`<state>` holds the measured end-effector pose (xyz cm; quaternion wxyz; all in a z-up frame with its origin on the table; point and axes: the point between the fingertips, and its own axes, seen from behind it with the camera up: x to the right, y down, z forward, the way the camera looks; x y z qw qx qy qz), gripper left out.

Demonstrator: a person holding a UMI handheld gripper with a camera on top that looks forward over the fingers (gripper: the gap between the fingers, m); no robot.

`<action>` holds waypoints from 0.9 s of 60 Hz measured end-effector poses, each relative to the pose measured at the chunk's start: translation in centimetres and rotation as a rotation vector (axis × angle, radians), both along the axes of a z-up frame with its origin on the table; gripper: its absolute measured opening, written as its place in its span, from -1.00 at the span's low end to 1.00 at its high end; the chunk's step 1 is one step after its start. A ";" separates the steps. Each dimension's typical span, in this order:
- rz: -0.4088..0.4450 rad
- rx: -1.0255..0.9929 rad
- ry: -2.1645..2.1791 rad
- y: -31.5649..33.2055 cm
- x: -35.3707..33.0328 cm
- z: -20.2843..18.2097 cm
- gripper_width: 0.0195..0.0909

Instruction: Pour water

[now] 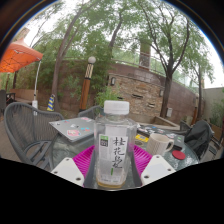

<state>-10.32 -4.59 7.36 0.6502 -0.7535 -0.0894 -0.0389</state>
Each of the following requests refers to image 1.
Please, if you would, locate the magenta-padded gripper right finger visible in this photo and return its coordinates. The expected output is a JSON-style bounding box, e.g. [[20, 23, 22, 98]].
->
[[132, 144, 177, 188]]

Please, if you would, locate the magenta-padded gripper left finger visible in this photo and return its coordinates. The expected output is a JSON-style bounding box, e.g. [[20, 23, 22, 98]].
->
[[51, 144, 98, 188]]

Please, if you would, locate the clear white-capped drink bottle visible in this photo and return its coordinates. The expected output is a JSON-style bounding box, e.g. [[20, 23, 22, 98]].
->
[[92, 100, 138, 191]]

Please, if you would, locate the white ribbed mug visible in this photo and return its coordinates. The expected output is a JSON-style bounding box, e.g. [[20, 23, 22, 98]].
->
[[145, 132, 176, 157]]

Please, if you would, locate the yellow card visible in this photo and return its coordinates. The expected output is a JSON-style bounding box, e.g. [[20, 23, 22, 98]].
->
[[134, 133, 150, 144]]

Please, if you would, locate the silver laptop with stickers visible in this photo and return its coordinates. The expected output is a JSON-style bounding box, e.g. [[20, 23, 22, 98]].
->
[[48, 116, 96, 144]]

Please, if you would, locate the dark laptop with stickers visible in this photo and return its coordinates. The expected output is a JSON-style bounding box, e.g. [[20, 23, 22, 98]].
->
[[136, 124, 186, 151]]

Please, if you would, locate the flat round red coaster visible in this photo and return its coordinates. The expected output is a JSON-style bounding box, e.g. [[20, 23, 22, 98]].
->
[[171, 149, 187, 161]]

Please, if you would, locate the grey wicker armchair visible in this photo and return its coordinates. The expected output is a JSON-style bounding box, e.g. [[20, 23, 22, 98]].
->
[[2, 101, 66, 172], [77, 105, 106, 121]]

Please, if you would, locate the black backpack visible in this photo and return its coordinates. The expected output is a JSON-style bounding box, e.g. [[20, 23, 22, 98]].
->
[[183, 119, 215, 161]]

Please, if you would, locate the blue yellow striped cone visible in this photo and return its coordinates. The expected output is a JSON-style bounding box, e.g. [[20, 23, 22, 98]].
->
[[46, 93, 56, 113]]

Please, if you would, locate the green plant in blue pot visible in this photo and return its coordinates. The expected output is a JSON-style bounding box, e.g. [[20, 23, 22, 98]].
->
[[94, 86, 121, 109]]

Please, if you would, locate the orange canopy tent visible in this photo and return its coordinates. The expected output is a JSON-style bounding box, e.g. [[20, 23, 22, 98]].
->
[[0, 36, 45, 74]]

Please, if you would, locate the brown globe-topped lamp post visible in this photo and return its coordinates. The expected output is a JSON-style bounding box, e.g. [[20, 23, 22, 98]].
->
[[78, 55, 97, 113]]

